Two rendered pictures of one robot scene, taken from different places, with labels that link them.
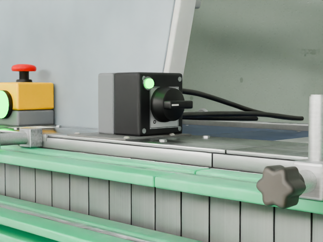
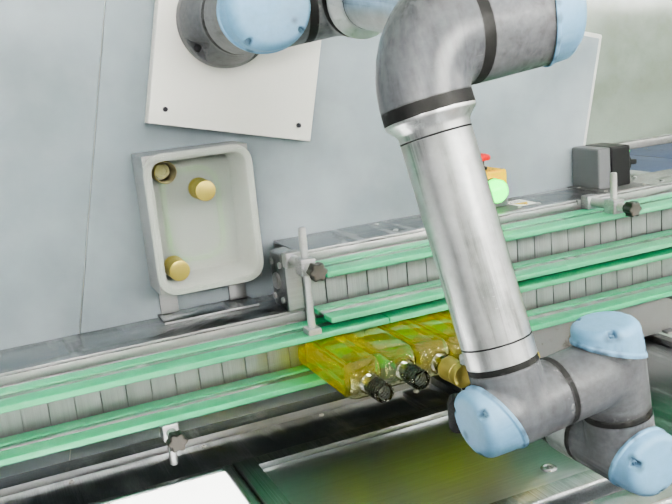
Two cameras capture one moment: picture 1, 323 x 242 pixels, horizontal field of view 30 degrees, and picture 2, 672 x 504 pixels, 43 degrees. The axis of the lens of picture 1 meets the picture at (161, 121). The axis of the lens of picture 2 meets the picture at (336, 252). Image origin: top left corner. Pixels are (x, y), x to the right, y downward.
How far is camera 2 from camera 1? 192 cm
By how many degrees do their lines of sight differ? 67
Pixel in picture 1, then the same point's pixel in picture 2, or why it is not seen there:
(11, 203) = (590, 250)
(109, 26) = (538, 115)
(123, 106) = (619, 167)
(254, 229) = not seen: outside the picture
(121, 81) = (618, 152)
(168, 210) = not seen: outside the picture
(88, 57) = (518, 140)
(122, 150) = (655, 190)
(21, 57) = not seen: hidden behind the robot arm
